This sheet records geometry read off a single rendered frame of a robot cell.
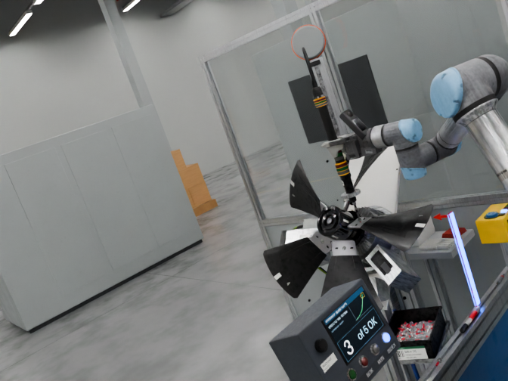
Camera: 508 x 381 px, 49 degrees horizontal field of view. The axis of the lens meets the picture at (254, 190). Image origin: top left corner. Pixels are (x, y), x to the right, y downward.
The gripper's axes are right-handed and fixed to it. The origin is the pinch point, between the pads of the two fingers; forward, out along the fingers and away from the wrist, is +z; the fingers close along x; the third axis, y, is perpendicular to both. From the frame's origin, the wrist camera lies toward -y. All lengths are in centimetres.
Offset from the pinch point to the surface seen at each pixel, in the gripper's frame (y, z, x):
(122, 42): -203, 871, 559
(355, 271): 45.9, -2.0, -10.2
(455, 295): 100, 10, 70
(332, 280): 45.9, 3.3, -17.8
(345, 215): 27.2, 0.8, -2.4
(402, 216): 31.8, -18.7, 3.0
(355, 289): 25, -43, -61
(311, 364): 31, -43, -83
